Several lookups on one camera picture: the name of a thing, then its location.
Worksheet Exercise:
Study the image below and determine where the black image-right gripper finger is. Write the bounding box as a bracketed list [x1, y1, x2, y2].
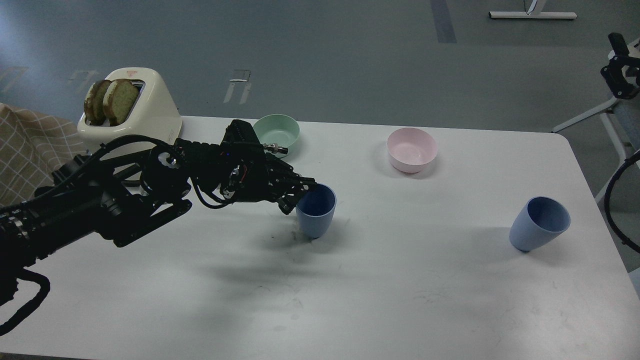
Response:
[599, 32, 640, 100]

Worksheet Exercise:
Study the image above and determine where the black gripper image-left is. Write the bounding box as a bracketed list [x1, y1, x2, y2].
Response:
[219, 119, 318, 215]

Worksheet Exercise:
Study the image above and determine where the blue cup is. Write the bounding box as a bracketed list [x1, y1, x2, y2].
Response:
[509, 196, 572, 253]
[295, 183, 338, 239]

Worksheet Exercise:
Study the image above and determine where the green bowl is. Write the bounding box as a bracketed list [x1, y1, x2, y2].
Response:
[253, 114, 301, 158]

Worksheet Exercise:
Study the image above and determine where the pink bowl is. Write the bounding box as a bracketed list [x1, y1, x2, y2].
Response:
[386, 127, 439, 174]

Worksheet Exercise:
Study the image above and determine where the white stand base bar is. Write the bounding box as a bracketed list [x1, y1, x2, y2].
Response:
[488, 11, 578, 21]

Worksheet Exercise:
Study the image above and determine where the cream toaster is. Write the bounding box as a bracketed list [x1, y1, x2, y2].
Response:
[77, 67, 183, 152]

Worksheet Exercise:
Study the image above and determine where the toast slice front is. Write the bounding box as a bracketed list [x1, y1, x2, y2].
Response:
[102, 79, 139, 126]

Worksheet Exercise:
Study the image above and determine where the toast slice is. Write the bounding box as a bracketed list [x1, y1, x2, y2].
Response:
[83, 79, 112, 126]
[102, 79, 139, 126]

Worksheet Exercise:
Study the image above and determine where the toast slice back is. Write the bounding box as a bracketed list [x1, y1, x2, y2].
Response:
[83, 79, 112, 126]

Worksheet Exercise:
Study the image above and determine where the white metal frame right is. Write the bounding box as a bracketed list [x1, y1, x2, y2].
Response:
[551, 96, 639, 207]

